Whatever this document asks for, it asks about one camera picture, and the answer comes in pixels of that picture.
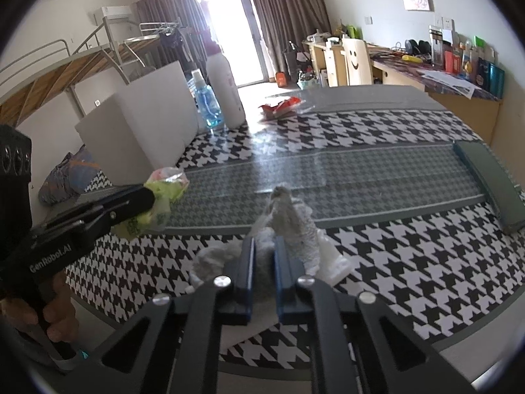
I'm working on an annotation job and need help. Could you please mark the white tissue paper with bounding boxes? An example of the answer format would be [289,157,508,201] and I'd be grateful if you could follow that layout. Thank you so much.
[185,229,351,297]

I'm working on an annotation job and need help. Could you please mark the grey sock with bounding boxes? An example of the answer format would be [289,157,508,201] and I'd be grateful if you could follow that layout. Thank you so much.
[249,186,320,302]

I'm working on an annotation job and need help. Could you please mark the green plastic bag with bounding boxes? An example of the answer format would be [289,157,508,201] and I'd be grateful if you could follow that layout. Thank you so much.
[111,167,190,241]

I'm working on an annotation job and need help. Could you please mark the person's left hand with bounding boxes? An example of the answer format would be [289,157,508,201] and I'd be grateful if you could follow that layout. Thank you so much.
[1,271,79,342]

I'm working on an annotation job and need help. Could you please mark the blue plaid quilt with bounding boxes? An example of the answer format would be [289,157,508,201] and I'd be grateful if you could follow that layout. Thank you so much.
[38,145,100,207]

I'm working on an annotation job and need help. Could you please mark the houndstooth tablecloth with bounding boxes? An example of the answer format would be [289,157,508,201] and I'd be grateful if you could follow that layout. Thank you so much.
[69,86,524,376]

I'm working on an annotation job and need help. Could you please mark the white styrofoam box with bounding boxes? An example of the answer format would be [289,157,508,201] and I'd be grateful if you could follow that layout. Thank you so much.
[76,61,199,186]

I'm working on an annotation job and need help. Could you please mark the metal bunk bed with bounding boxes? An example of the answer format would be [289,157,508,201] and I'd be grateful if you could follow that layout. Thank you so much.
[1,18,187,127]

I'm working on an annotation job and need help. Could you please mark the white pump lotion bottle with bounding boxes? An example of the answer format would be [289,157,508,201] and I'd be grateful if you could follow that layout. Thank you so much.
[200,28,247,130]

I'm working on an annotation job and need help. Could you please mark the blue spray bottle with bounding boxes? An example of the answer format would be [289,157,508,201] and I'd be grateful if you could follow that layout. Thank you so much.
[190,69,224,131]

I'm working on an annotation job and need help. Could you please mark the red snack packet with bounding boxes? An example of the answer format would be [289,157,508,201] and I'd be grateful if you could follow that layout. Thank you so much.
[259,96,316,120]

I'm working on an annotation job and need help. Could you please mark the white bucket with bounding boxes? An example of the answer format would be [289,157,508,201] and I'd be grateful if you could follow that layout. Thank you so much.
[297,70,320,90]

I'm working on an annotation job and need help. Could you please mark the orange floor object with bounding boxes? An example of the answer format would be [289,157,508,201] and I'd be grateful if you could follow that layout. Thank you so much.
[275,71,287,88]

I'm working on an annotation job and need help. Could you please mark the dark smartphone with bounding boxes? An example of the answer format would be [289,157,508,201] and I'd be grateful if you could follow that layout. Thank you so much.
[453,141,524,234]

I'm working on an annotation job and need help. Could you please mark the wooden smiley chair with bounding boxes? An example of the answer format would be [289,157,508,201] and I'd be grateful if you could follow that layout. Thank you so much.
[343,37,374,85]

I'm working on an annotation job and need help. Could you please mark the wooden desk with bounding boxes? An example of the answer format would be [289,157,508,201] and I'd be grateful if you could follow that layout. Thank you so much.
[304,42,501,143]

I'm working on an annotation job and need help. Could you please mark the white air conditioner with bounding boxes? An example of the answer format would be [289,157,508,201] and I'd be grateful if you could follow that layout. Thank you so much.
[94,5,133,26]

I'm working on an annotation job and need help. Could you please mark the papers on desk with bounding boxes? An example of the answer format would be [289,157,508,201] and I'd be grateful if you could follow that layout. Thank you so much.
[418,69,477,99]

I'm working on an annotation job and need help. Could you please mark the left brown curtain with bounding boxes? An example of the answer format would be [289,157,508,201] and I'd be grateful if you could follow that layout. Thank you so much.
[135,0,209,77]

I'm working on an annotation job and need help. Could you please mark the brown curtain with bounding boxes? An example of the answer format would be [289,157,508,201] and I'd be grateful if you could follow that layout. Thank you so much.
[135,0,209,77]
[253,0,331,72]

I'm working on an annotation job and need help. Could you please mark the teal bottles on desk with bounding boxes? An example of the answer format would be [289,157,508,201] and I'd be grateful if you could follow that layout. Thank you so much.
[475,58,505,100]

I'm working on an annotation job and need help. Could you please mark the right brown curtain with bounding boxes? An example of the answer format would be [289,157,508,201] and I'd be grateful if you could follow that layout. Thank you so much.
[253,0,331,72]

